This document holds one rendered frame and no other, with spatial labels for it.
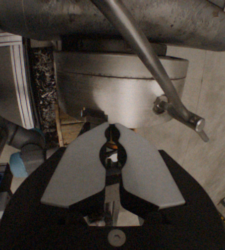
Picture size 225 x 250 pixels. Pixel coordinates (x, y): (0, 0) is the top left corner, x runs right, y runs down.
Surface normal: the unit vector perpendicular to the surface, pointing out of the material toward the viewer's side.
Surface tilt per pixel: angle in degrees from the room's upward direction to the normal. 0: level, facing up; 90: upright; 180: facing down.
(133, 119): 12
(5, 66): 0
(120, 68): 22
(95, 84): 37
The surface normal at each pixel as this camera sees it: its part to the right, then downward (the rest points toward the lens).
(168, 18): 0.25, 0.88
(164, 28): 0.18, 0.97
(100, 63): -0.25, 0.46
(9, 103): 0.33, 0.47
